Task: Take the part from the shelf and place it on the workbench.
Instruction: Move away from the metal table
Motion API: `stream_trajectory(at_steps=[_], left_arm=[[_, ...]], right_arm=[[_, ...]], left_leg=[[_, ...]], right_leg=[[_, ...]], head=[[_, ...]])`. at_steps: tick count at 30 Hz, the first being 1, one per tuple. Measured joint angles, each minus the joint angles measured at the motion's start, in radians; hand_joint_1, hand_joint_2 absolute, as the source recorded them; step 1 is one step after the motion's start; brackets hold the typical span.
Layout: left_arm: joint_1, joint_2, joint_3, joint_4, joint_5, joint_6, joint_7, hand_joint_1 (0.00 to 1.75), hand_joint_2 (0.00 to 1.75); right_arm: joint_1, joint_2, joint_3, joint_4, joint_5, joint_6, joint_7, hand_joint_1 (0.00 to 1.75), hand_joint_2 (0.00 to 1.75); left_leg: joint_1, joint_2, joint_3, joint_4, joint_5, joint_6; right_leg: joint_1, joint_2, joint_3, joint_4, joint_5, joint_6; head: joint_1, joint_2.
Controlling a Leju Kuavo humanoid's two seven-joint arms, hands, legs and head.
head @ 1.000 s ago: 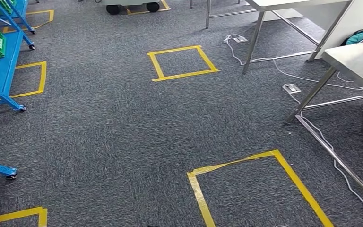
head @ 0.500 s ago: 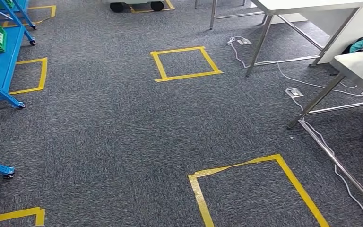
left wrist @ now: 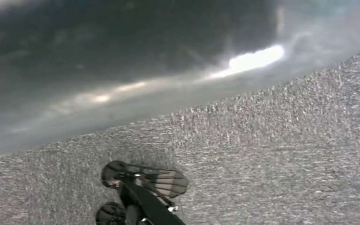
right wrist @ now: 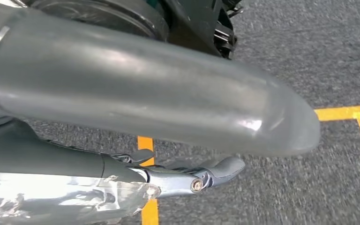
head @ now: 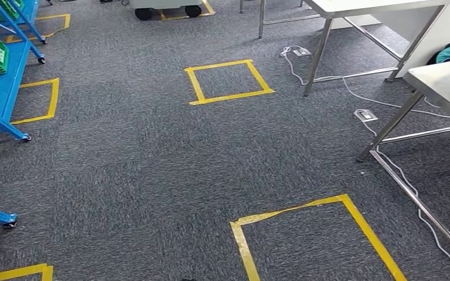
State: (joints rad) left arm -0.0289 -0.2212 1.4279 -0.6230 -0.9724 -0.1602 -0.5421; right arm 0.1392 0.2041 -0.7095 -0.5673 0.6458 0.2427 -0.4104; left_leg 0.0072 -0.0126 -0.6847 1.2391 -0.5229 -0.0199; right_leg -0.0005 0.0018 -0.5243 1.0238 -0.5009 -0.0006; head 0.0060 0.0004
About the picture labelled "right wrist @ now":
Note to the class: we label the black robot right leg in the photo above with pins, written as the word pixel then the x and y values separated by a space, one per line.
pixel 192 24

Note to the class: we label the yellow floor tape square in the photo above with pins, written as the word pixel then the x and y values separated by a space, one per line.
pixel 338 113

